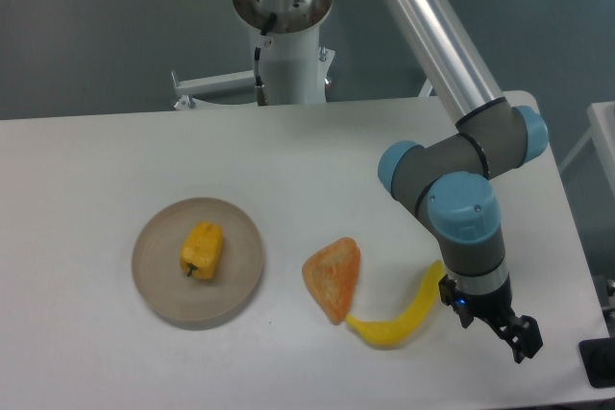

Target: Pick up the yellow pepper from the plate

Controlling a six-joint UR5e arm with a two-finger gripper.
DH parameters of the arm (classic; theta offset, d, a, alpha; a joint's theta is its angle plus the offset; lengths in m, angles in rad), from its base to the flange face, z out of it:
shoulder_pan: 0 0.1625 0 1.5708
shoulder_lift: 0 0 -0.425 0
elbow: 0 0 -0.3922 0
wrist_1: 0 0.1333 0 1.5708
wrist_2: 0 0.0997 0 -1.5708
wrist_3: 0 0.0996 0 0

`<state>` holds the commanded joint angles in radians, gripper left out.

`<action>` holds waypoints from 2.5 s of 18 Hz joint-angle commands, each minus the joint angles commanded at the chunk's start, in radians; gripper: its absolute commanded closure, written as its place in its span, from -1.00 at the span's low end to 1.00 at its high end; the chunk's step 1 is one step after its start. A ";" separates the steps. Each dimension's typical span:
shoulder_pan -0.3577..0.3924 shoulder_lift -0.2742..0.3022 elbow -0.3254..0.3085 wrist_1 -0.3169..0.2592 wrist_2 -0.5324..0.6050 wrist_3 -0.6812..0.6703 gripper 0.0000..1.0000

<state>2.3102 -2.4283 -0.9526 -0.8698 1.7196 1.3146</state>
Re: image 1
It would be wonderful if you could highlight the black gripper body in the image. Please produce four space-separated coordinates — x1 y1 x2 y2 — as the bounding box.
438 275 515 329

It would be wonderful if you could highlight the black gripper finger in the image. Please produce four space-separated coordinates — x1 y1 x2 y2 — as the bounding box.
490 315 543 364

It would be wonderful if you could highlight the yellow toy bell pepper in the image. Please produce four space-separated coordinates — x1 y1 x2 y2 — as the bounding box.
180 222 224 280

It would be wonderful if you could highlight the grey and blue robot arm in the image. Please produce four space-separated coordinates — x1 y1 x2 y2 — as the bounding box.
233 0 549 361

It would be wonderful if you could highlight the beige round plate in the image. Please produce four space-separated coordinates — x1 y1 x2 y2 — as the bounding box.
131 198 264 330

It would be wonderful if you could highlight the black device at table edge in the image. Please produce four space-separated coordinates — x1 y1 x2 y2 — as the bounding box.
578 337 614 389

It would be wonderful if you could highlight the yellow toy banana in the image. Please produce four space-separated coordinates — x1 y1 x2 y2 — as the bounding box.
345 260 445 348

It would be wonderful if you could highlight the orange toy bread slice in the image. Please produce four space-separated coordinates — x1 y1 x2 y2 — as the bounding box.
302 237 361 325

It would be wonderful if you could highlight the white side table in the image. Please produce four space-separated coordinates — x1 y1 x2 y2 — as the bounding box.
558 101 614 179

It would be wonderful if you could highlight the white table leg bracket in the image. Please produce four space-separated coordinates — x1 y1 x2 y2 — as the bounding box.
418 79 435 98

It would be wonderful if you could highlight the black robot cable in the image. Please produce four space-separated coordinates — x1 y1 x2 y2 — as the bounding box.
253 12 278 107

